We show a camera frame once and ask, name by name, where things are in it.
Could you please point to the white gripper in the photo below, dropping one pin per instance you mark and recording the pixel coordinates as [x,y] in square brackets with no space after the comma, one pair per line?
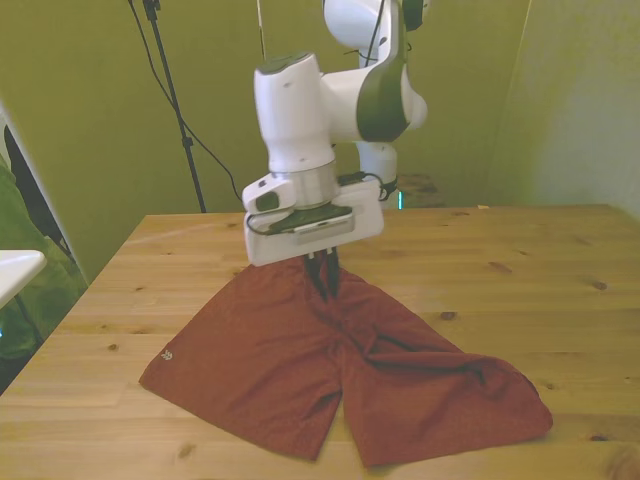
[365,210]

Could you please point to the rust red shorts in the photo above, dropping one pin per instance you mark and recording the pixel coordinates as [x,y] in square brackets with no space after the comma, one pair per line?
[260,350]

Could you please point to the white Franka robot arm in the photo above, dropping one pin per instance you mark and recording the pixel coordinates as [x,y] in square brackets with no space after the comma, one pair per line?
[290,110]

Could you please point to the black tripod stand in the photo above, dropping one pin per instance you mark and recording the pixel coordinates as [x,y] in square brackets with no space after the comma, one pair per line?
[175,110]

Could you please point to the white side table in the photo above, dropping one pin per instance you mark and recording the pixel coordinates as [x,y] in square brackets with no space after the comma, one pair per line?
[17,267]

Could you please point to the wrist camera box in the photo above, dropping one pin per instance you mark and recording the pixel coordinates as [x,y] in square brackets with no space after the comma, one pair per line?
[320,220]

